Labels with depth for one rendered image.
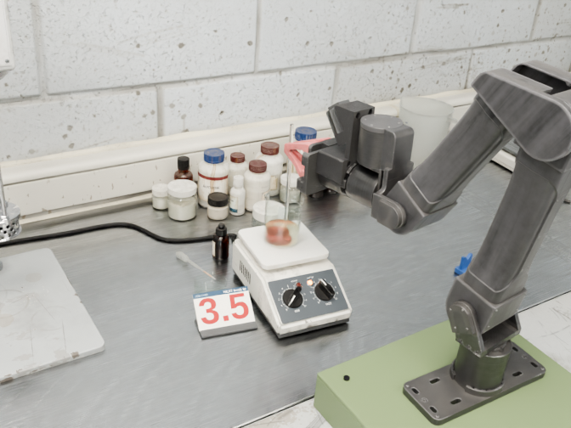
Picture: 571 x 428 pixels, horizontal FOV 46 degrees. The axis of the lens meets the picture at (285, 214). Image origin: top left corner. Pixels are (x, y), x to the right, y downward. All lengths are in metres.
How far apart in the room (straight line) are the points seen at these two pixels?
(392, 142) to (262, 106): 0.69
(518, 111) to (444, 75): 1.15
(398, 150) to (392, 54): 0.84
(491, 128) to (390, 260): 0.56
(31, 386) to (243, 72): 0.80
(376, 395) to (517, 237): 0.27
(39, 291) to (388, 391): 0.58
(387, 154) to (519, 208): 0.20
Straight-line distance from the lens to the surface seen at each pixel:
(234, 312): 1.07
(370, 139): 0.89
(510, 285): 0.83
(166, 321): 1.08
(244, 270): 1.12
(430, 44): 1.79
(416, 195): 0.86
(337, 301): 1.08
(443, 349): 0.99
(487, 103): 0.74
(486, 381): 0.91
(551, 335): 1.19
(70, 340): 1.05
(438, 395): 0.90
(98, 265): 1.22
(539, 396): 0.97
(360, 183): 0.93
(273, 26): 1.48
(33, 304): 1.13
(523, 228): 0.78
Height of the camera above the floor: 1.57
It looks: 29 degrees down
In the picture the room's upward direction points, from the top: 5 degrees clockwise
